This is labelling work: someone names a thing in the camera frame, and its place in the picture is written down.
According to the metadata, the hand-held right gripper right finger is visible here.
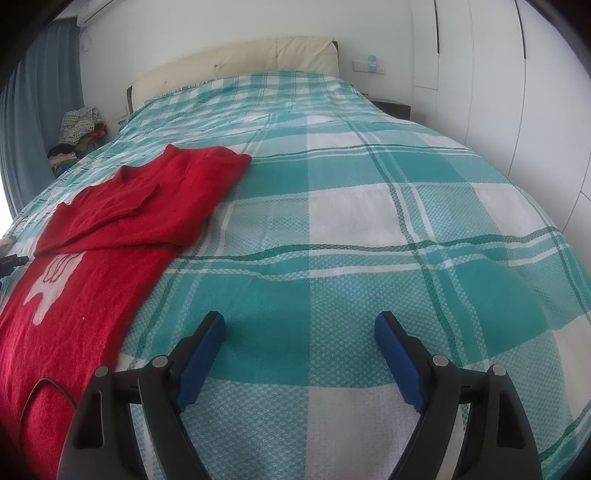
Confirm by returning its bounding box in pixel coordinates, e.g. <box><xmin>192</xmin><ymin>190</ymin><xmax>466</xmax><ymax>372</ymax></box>
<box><xmin>374</xmin><ymin>311</ymin><xmax>543</xmax><ymax>480</ymax></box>

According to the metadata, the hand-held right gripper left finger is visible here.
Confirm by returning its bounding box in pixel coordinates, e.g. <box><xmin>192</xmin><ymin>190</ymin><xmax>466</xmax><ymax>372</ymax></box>
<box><xmin>58</xmin><ymin>311</ymin><xmax>227</xmax><ymax>480</ymax></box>

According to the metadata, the red sweater with white print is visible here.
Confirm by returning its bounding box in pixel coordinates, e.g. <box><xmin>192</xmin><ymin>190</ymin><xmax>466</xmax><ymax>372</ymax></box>
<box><xmin>0</xmin><ymin>144</ymin><xmax>252</xmax><ymax>480</ymax></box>

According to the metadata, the pile of mixed clothes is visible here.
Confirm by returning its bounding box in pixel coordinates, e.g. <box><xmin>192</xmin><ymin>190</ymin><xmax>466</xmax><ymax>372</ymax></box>
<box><xmin>47</xmin><ymin>107</ymin><xmax>109</xmax><ymax>176</ymax></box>

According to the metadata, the bed with teal plaid cover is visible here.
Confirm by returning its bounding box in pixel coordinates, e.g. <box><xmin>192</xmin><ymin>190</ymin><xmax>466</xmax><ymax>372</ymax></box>
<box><xmin>0</xmin><ymin>69</ymin><xmax>591</xmax><ymax>480</ymax></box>

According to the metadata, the blue curtain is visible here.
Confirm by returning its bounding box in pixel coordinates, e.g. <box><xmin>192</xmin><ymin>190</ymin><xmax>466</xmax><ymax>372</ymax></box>
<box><xmin>0</xmin><ymin>21</ymin><xmax>86</xmax><ymax>217</ymax></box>

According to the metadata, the dark wooden nightstand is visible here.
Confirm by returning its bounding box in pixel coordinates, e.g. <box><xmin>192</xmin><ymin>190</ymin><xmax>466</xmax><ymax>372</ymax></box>
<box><xmin>369</xmin><ymin>97</ymin><xmax>411</xmax><ymax>121</ymax></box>

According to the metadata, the white wardrobe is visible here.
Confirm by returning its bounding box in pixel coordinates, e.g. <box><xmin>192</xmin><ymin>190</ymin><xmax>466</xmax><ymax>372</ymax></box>
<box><xmin>409</xmin><ymin>0</ymin><xmax>591</xmax><ymax>217</ymax></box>

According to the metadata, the cream padded headboard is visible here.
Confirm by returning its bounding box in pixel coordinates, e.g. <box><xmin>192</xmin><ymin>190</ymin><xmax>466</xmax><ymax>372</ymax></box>
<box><xmin>126</xmin><ymin>36</ymin><xmax>340</xmax><ymax>114</ymax></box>

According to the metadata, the thin black cable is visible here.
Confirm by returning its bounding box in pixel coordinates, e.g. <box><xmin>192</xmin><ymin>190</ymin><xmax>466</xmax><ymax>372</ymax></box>
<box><xmin>21</xmin><ymin>377</ymin><xmax>80</xmax><ymax>430</ymax></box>

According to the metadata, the white wall socket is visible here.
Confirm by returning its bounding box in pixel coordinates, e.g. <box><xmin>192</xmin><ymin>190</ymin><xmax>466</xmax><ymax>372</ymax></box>
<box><xmin>352</xmin><ymin>54</ymin><xmax>386</xmax><ymax>75</ymax></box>

